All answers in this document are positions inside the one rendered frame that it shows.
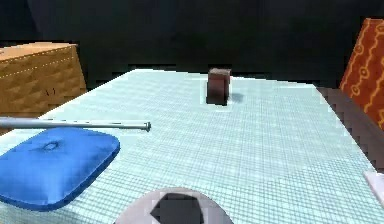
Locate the white and black soccer ball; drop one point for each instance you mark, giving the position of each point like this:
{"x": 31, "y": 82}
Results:
{"x": 176, "y": 208}

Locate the pale blue checked bed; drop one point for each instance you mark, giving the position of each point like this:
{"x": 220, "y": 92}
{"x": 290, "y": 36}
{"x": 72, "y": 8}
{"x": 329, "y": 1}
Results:
{"x": 240, "y": 143}

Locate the brown box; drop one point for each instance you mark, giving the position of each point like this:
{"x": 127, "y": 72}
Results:
{"x": 218, "y": 86}

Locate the grey baseball bat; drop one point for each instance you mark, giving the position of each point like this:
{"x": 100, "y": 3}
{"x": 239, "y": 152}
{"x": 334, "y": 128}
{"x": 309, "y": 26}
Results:
{"x": 66, "y": 124}

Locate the blue pillow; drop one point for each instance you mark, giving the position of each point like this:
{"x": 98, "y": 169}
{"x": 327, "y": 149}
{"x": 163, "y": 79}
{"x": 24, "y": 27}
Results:
{"x": 50, "y": 166}

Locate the woven brown basket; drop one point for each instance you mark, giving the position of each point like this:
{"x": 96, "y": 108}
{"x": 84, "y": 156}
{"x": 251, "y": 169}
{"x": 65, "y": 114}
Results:
{"x": 36, "y": 80}

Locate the white flat object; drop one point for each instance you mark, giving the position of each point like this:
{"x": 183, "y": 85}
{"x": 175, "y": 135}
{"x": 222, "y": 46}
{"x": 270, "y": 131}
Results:
{"x": 376, "y": 185}

